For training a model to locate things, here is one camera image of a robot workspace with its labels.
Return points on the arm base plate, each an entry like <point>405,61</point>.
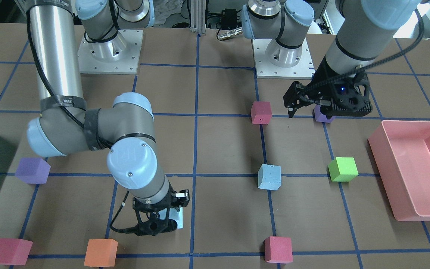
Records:
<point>282,59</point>
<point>119,56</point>

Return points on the pink block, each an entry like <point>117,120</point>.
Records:
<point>261,113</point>
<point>14,251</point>
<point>278,250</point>

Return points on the pink block far outer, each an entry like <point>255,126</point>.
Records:
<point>278,250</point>

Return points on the green block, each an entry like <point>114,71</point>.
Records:
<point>343,169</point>

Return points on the pink plastic tray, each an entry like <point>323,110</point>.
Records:
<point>402,154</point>

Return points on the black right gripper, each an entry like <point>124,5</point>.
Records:
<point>183,198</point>

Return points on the orange block inner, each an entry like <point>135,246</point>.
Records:
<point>33,170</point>

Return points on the purple block far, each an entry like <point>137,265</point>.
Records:
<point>320,117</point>

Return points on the pink block far inner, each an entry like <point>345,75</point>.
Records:
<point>261,113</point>

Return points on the orange block outer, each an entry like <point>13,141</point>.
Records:
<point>101,253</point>

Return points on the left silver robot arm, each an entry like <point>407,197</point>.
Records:
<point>368,27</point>

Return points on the pink block near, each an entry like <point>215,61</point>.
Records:
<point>14,251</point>

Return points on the orange block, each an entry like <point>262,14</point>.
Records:
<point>33,170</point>
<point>101,253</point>

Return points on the light blue block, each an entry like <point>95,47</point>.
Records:
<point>178,216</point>
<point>269,177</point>

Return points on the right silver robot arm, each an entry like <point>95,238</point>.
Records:
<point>65,125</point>

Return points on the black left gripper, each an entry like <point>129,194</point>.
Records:
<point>323,77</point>

